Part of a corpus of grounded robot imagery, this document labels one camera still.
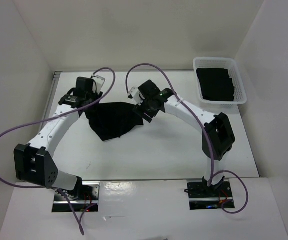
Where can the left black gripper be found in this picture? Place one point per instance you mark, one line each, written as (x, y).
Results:
(96, 96)

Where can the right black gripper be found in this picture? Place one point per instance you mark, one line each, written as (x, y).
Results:
(140, 110)

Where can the black skirt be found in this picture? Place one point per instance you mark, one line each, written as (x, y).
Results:
(112, 120)

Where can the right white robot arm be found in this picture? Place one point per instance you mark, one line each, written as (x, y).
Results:
(216, 130)

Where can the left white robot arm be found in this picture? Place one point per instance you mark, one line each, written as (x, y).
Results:
(34, 161)

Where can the black folded skirts stack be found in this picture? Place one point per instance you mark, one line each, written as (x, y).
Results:
(216, 84)

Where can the white plastic basket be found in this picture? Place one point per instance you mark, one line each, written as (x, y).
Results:
(229, 64)

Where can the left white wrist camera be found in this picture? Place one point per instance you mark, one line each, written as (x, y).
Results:
(98, 83)

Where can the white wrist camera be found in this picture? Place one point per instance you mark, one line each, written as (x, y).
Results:
(135, 95)
(98, 83)

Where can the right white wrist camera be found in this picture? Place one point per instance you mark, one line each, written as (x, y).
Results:
(135, 95)

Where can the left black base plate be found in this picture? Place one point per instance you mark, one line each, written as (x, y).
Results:
(86, 200)

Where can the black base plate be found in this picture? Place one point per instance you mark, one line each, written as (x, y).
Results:
(86, 200)
(201, 198)

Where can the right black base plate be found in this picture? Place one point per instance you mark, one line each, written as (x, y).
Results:
(201, 198)

